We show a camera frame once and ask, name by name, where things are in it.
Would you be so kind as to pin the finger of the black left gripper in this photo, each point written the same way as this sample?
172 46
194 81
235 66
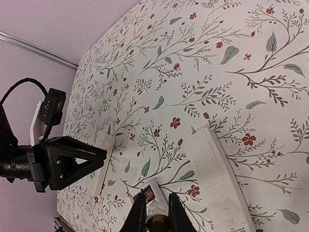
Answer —
69 160

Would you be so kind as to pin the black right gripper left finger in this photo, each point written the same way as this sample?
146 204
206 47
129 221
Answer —
136 219

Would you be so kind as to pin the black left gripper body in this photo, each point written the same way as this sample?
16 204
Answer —
39 166

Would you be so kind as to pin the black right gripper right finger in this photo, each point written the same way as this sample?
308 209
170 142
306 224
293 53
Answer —
178 218

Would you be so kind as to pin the clear plastic screwdriver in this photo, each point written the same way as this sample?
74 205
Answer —
157 217

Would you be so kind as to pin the white remote control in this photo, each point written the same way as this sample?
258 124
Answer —
155 200

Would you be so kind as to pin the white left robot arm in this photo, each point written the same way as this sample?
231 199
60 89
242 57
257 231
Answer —
13 158

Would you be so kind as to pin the white remote with QR label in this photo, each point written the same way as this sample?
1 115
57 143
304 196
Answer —
218 185

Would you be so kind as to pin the white remote with logo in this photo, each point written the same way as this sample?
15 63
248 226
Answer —
105 142

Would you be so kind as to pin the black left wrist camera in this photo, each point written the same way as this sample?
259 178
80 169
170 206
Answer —
52 107

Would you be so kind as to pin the aluminium front rail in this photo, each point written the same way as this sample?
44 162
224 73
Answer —
60 225

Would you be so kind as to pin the aluminium back left frame post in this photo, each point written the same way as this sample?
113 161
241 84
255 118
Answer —
35 49

